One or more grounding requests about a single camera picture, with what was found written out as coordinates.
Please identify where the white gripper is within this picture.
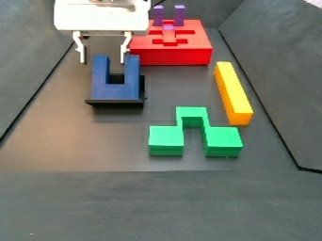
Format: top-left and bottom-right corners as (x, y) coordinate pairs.
(53, 0), (151, 64)

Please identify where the blue U-shaped block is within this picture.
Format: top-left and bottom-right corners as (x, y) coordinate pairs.
(92, 55), (140, 100)

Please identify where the black L-shaped fixture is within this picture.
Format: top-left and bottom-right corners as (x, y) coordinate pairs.
(84, 74), (146, 108)

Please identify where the purple U-shaped block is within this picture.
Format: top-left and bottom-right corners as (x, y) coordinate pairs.
(154, 5), (184, 30)

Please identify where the red slotted base block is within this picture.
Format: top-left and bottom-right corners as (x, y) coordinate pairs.
(129, 20), (212, 66)

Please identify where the yellow long bar block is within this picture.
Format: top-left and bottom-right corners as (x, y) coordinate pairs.
(214, 61), (254, 126)

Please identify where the green stepped block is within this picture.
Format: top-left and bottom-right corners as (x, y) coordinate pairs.
(147, 105), (246, 158)

